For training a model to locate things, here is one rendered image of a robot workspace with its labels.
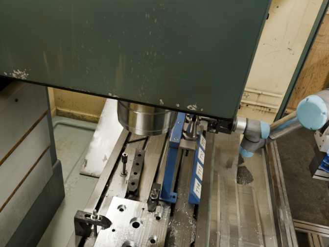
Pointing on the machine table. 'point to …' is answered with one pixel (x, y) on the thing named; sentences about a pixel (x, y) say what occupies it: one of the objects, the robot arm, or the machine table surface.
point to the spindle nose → (145, 118)
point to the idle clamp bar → (139, 163)
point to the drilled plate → (121, 217)
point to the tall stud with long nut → (124, 162)
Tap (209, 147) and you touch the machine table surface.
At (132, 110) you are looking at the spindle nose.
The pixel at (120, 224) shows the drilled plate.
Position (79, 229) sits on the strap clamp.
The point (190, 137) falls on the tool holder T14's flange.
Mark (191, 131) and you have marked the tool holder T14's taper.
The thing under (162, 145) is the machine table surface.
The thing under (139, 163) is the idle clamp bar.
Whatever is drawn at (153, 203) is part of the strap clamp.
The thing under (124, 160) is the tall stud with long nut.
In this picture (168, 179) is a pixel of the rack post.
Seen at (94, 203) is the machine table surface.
